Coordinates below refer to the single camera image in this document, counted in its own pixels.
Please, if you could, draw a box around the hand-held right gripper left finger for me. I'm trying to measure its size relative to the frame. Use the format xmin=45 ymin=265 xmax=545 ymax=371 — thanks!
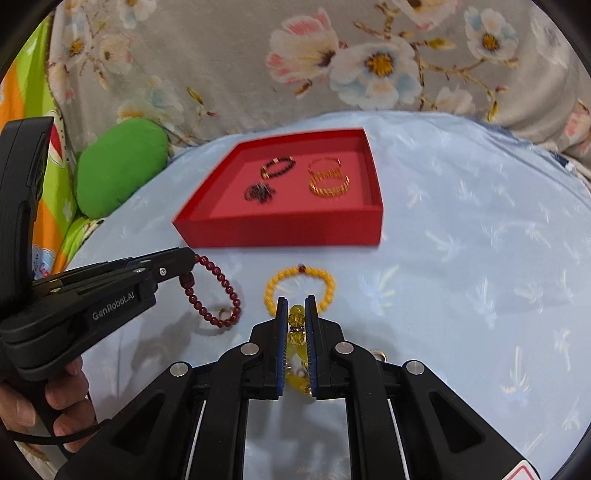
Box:
xmin=55 ymin=295 xmax=289 ymax=480

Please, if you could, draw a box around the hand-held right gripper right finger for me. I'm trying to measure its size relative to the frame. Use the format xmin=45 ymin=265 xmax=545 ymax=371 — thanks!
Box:
xmin=305 ymin=294 xmax=541 ymax=480

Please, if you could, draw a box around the gold chain bracelet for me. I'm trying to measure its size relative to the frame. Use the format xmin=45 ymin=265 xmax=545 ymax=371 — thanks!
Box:
xmin=308 ymin=171 xmax=350 ymax=198

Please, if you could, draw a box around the yellow cat-eye stone bracelet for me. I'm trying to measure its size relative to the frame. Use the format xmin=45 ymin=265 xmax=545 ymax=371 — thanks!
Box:
xmin=284 ymin=302 xmax=312 ymax=398

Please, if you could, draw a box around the green cushion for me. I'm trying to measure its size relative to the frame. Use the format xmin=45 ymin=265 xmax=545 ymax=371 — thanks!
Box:
xmin=75 ymin=117 xmax=168 ymax=219

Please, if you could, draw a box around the grey floral blanket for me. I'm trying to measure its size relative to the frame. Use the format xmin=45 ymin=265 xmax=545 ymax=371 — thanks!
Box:
xmin=46 ymin=0 xmax=591 ymax=185

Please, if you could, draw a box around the dark purple bead bracelet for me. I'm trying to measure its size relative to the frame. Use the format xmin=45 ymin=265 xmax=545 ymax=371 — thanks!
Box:
xmin=260 ymin=156 xmax=296 ymax=181

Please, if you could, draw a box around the dark red bead bracelet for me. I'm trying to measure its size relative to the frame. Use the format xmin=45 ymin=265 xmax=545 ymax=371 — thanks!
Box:
xmin=178 ymin=254 xmax=243 ymax=329

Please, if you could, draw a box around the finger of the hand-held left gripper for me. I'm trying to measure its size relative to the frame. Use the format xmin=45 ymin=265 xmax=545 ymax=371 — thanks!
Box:
xmin=134 ymin=249 xmax=198 ymax=291
xmin=108 ymin=248 xmax=185 ymax=269

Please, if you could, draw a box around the black cable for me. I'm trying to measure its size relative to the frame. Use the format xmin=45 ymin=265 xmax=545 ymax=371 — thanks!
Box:
xmin=9 ymin=418 xmax=112 ymax=446

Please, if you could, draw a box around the garnet multi-wrap bead bracelet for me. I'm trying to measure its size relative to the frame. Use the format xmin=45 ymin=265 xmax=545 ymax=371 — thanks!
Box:
xmin=244 ymin=181 xmax=278 ymax=204

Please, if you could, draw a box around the person's left hand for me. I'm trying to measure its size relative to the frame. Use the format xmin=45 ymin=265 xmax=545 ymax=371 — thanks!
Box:
xmin=0 ymin=355 xmax=101 ymax=455

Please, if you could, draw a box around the colourful printed blanket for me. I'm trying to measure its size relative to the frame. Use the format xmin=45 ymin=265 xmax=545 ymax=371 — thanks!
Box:
xmin=0 ymin=18 xmax=100 ymax=296

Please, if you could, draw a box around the thin gold bangle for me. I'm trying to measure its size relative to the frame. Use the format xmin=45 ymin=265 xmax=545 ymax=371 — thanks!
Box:
xmin=308 ymin=157 xmax=343 ymax=178

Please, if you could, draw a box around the red cardboard box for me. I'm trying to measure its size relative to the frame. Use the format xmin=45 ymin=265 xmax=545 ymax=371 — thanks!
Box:
xmin=172 ymin=128 xmax=384 ymax=250

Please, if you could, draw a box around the yellow bead bracelet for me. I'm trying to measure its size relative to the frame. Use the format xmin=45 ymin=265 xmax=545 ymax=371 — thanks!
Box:
xmin=264 ymin=264 xmax=336 ymax=317

